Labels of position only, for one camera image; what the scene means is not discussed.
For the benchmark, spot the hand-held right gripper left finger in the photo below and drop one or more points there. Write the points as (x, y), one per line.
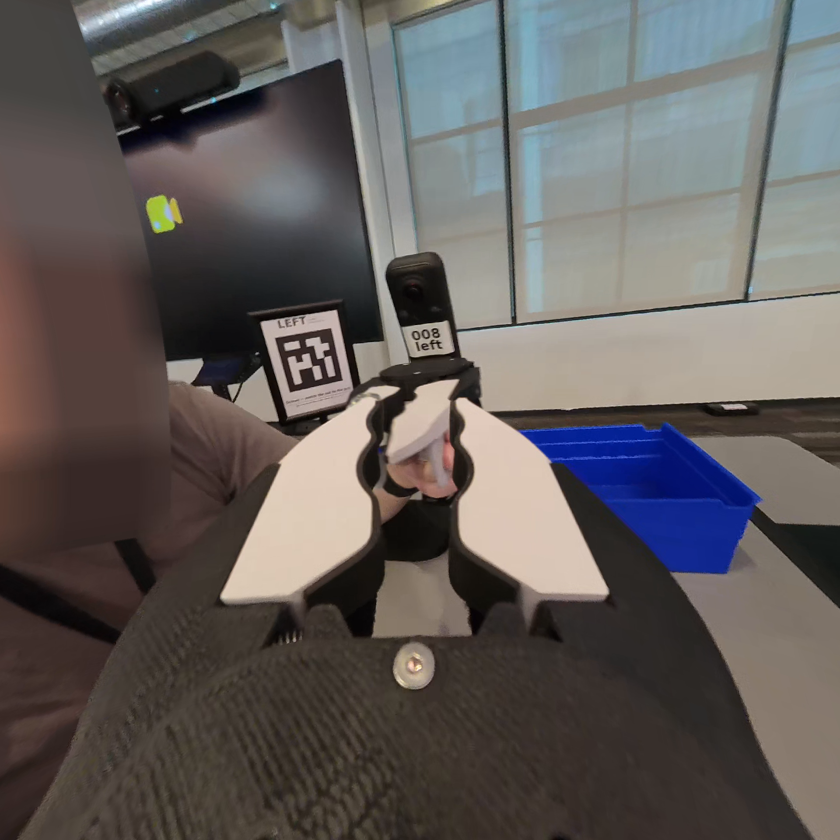
(315, 518)

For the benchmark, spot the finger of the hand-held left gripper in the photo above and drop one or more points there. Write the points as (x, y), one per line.
(420, 426)
(384, 394)

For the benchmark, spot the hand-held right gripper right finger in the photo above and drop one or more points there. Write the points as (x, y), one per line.
(525, 518)

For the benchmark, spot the person's torso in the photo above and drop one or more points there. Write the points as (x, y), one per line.
(216, 459)

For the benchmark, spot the person's left hand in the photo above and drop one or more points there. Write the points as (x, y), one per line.
(413, 474)

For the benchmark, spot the large grid window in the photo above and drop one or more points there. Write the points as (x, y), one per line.
(571, 164)

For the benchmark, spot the black video bar camera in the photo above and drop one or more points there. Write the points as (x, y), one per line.
(177, 79)

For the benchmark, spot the blue plastic bin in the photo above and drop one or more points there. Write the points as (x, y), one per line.
(656, 531)

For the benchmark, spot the black television screen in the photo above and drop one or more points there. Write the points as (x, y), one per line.
(262, 229)

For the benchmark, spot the black power strip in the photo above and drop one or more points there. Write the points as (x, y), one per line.
(732, 408)

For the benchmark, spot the person's left forearm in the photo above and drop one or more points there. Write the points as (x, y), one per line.
(387, 508)

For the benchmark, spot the framed marker sign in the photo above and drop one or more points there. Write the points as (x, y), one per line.
(308, 361)

